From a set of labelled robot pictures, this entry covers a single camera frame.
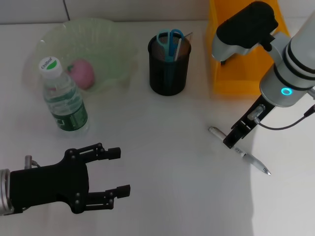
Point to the yellow plastic bin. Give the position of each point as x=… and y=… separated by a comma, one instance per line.
x=236, y=81

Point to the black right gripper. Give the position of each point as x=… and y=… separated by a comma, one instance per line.
x=253, y=118

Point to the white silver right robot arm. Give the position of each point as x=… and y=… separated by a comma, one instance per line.
x=290, y=68

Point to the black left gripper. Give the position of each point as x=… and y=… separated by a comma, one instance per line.
x=49, y=186

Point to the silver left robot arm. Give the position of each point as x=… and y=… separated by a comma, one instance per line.
x=4, y=191

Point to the transparent plastic ruler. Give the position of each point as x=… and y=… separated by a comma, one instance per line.
x=183, y=45

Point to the clear ballpoint pen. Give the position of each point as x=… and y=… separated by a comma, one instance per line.
x=256, y=162

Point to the blue and teal scissors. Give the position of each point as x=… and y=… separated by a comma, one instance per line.
x=169, y=49

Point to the pink peach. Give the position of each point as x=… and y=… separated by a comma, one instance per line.
x=83, y=73

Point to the black mesh pen holder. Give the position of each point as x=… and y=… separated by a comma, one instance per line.
x=179, y=78

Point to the translucent green fruit plate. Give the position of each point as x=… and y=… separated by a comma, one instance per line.
x=103, y=41

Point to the clear green-label water bottle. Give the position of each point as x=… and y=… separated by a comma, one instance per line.
x=64, y=103

